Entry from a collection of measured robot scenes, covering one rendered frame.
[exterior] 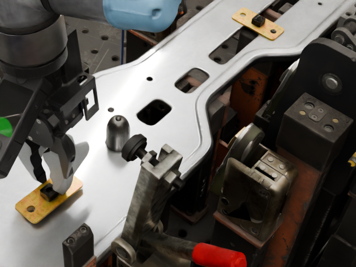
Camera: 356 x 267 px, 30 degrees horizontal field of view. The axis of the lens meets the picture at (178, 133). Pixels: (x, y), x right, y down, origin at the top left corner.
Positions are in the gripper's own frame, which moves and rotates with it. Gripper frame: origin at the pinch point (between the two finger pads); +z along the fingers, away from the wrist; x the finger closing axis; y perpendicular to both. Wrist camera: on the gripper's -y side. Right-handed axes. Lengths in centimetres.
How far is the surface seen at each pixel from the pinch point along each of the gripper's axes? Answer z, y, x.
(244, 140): -5.9, 14.1, -19.2
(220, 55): 32, 66, 13
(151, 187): -15.4, -3.7, -18.6
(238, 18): 2.6, 44.9, -1.8
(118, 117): -2.4, 12.2, -2.1
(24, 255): 2.5, -8.3, -3.0
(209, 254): -8.7, -3.2, -24.6
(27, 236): 2.3, -6.0, -1.5
